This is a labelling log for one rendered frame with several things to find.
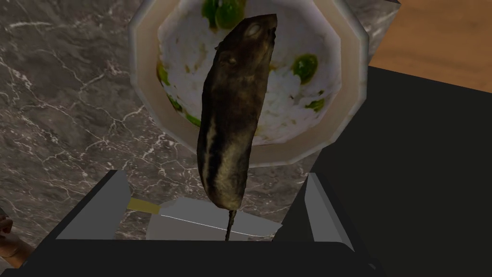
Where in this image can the brown rounded lump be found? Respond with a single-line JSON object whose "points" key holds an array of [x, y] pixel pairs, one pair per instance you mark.
{"points": [[13, 248]]}

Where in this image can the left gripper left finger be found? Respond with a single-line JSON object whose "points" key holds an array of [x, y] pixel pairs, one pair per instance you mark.
{"points": [[100, 215]]}

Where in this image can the dark overripe banana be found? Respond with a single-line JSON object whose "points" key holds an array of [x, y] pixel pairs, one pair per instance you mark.
{"points": [[232, 115]]}

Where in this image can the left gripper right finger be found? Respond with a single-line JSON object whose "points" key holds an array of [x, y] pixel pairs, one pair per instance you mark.
{"points": [[312, 215]]}

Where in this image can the beige bowl of rice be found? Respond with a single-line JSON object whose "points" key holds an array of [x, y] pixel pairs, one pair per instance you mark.
{"points": [[303, 111]]}

